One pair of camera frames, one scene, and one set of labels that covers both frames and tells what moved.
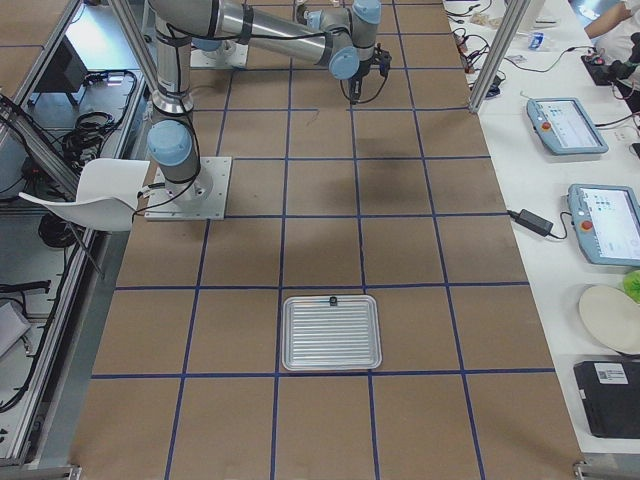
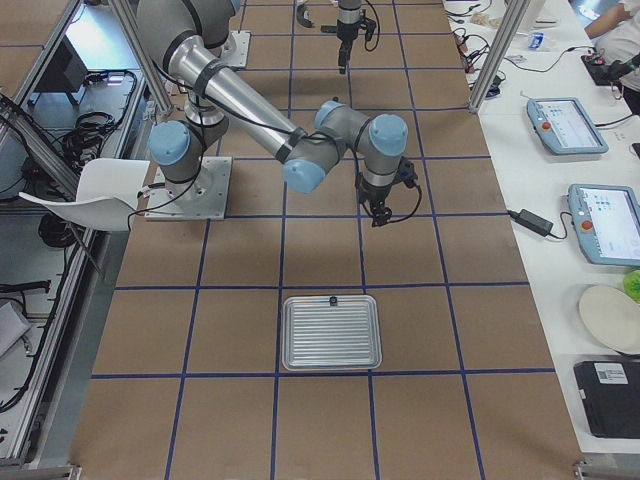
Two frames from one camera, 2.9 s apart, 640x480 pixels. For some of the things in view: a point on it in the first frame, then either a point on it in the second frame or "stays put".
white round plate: x=612 y=317 stays put
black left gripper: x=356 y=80 -> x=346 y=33
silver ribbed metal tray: x=317 y=336 stays put
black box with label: x=611 y=395 stays put
